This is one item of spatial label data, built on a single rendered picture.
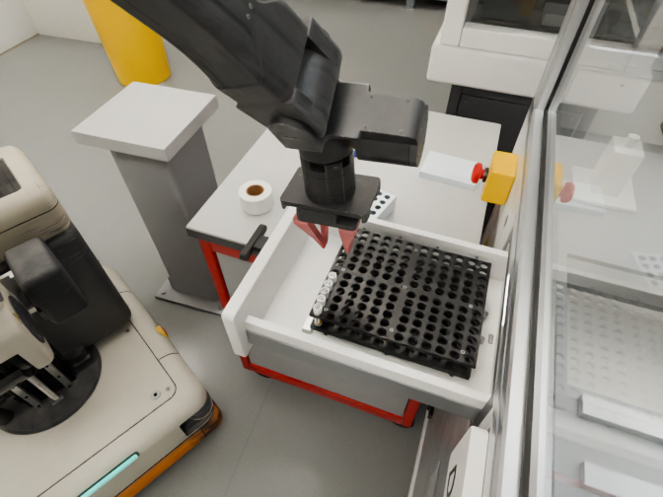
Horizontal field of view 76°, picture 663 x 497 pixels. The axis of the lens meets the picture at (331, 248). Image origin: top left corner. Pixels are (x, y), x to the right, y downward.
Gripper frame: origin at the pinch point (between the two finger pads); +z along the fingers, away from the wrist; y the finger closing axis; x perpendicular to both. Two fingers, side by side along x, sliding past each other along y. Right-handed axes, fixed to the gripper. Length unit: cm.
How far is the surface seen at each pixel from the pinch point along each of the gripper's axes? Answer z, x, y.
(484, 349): 16.5, -0.3, 21.3
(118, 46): 57, 168, -201
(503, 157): 9.5, 36.4, 19.7
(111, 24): 44, 168, -199
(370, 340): 12.1, -5.9, 6.0
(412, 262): 9.2, 6.9, 9.0
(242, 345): 11.7, -11.9, -10.8
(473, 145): 25, 61, 14
